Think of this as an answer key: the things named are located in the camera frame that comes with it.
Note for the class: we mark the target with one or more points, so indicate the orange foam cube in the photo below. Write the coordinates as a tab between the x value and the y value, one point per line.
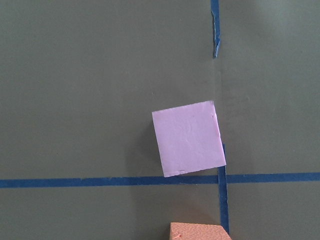
196	231

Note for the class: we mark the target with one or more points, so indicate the pink foam cube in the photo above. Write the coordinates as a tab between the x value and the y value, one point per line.
188	138

